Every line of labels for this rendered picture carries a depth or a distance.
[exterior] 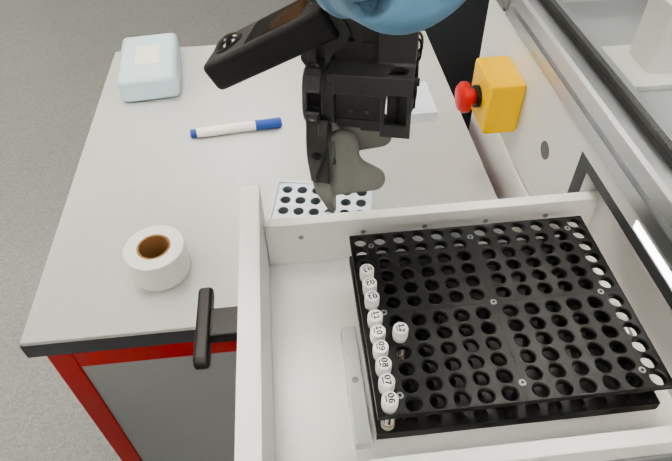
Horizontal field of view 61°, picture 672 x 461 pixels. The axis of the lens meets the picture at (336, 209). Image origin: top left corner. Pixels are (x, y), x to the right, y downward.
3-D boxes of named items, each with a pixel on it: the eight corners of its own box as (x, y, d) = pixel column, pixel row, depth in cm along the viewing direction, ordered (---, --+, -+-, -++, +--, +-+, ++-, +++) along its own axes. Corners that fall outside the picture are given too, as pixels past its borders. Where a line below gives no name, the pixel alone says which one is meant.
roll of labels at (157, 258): (119, 280, 68) (109, 258, 65) (155, 240, 73) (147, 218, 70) (168, 299, 66) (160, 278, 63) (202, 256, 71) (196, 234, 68)
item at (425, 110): (355, 127, 88) (355, 118, 87) (348, 95, 94) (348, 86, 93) (437, 120, 89) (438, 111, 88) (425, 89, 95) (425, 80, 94)
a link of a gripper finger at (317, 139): (327, 193, 46) (325, 92, 41) (308, 192, 46) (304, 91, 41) (336, 162, 50) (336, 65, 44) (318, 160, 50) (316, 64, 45)
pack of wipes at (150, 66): (181, 98, 95) (176, 74, 92) (122, 105, 94) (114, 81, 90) (181, 52, 105) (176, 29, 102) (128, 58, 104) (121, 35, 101)
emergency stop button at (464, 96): (458, 119, 73) (462, 93, 71) (450, 101, 76) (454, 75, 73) (481, 118, 74) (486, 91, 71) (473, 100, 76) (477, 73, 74)
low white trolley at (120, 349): (172, 546, 116) (17, 344, 62) (194, 297, 160) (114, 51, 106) (455, 513, 120) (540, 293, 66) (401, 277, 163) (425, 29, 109)
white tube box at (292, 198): (270, 248, 71) (267, 227, 69) (280, 200, 77) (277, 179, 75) (370, 253, 70) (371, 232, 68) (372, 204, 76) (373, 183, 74)
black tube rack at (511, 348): (375, 453, 46) (378, 416, 41) (349, 278, 58) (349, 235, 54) (644, 423, 47) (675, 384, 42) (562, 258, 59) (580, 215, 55)
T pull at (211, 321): (195, 373, 44) (191, 364, 43) (201, 294, 49) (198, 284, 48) (242, 368, 44) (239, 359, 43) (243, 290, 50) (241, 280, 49)
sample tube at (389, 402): (380, 435, 44) (382, 407, 41) (378, 419, 45) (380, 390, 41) (396, 433, 44) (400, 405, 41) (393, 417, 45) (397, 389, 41)
